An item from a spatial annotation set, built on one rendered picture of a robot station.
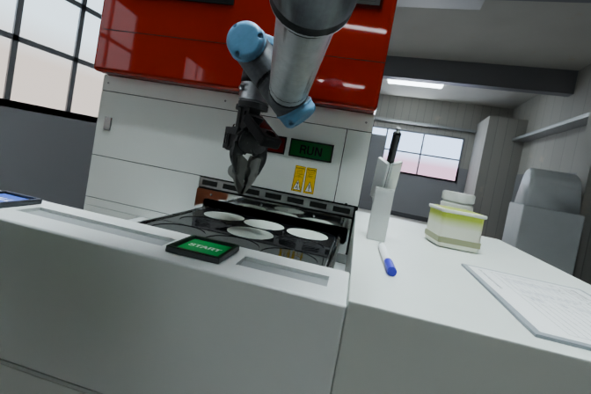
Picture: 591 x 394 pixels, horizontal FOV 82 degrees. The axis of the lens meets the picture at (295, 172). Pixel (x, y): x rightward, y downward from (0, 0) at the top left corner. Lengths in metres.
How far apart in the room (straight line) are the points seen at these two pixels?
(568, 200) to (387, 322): 4.90
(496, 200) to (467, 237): 8.26
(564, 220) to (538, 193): 0.39
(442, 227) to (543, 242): 4.45
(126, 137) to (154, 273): 0.82
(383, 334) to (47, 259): 0.32
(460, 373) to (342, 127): 0.69
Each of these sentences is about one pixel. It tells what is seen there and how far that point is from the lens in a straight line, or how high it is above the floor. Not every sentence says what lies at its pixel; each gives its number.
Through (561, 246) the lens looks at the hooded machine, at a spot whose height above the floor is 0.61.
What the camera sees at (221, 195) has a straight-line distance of 0.97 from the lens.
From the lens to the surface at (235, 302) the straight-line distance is 0.32.
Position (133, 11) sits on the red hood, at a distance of 1.15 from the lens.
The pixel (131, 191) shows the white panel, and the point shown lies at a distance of 1.12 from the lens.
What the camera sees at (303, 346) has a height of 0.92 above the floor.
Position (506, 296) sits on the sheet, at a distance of 0.43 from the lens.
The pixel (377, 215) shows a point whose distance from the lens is 0.56.
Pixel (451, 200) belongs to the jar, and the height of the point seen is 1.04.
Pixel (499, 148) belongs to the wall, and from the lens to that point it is 8.94.
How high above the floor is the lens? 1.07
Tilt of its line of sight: 2 degrees down
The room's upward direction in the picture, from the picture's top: 10 degrees clockwise
